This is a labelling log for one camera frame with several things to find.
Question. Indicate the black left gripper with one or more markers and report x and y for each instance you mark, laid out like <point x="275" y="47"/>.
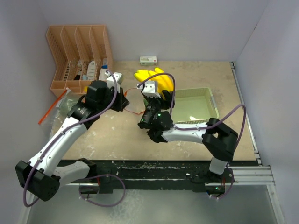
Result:
<point x="122" y="101"/>

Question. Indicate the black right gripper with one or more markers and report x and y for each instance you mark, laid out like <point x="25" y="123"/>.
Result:
<point x="166" y="103"/>

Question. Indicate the yellow banana bunch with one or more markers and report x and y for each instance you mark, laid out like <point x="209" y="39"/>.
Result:
<point x="164" y="82"/>

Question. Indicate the green netted melon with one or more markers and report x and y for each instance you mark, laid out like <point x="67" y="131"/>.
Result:
<point x="66" y="105"/>

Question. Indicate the clear zip bag orange zipper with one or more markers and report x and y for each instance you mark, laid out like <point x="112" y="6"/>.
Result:
<point x="53" y="119"/>

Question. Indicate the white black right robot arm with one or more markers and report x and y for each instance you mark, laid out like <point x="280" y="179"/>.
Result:
<point x="220" y="140"/>

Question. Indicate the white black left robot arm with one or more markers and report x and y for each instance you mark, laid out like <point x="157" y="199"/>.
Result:
<point x="41" y="175"/>

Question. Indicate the pale green perforated basket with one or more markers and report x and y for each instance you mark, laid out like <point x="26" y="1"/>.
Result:
<point x="195" y="105"/>

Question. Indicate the white blue bottle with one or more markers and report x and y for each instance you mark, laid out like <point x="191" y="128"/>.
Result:
<point x="104" y="67"/>

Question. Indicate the white ribbed item in organizer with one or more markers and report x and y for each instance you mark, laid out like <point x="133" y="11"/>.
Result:
<point x="90" y="73"/>

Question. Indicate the small white green box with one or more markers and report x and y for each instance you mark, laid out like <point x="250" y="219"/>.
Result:
<point x="148" y="60"/>

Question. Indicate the peach plastic desk organizer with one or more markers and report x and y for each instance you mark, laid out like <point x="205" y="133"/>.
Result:
<point x="73" y="47"/>

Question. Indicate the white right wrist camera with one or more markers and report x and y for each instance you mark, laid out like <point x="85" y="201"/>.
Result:
<point x="149" y="89"/>

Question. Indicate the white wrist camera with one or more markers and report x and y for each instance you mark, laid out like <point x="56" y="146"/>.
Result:
<point x="114" y="80"/>
<point x="149" y="89"/>

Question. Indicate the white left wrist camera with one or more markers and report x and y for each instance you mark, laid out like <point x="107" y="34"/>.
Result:
<point x="114" y="80"/>

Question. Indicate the black front mounting rail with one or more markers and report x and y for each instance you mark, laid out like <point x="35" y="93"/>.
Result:
<point x="110" y="175"/>

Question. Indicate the aluminium frame rail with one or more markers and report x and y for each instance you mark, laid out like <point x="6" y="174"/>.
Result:
<point x="279" y="217"/>

